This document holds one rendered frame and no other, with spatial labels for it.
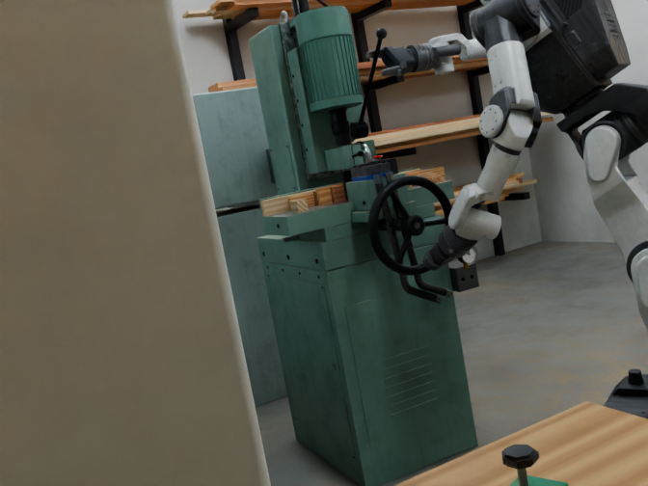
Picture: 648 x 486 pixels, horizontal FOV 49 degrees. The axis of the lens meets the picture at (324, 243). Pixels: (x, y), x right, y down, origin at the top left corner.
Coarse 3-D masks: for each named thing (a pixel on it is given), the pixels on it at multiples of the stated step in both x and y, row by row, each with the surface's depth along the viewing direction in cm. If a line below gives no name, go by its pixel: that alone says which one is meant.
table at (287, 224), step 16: (416, 192) 225; (448, 192) 231; (320, 208) 212; (336, 208) 214; (352, 208) 216; (416, 208) 214; (272, 224) 218; (288, 224) 207; (304, 224) 209; (320, 224) 212; (336, 224) 214
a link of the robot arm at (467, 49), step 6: (444, 36) 233; (450, 36) 233; (456, 36) 234; (462, 36) 234; (432, 42) 234; (450, 42) 237; (456, 42) 236; (462, 42) 234; (468, 42) 235; (462, 48) 237; (468, 48) 235; (462, 54) 238; (468, 54) 235; (462, 60) 239; (468, 60) 238
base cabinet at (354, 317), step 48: (288, 288) 244; (336, 288) 215; (384, 288) 222; (288, 336) 254; (336, 336) 216; (384, 336) 222; (432, 336) 230; (288, 384) 267; (336, 384) 224; (384, 384) 223; (432, 384) 230; (336, 432) 233; (384, 432) 223; (432, 432) 231; (384, 480) 224
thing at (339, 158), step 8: (328, 152) 236; (336, 152) 231; (344, 152) 227; (352, 152) 228; (328, 160) 237; (336, 160) 232; (344, 160) 227; (352, 160) 228; (360, 160) 229; (328, 168) 239; (336, 168) 233; (344, 168) 228
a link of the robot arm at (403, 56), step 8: (384, 48) 230; (392, 48) 228; (400, 48) 230; (408, 48) 231; (416, 48) 228; (424, 48) 229; (384, 56) 231; (392, 56) 226; (400, 56) 226; (408, 56) 227; (416, 56) 228; (424, 56) 228; (392, 64) 228; (400, 64) 223; (408, 64) 226; (416, 64) 229; (424, 64) 229
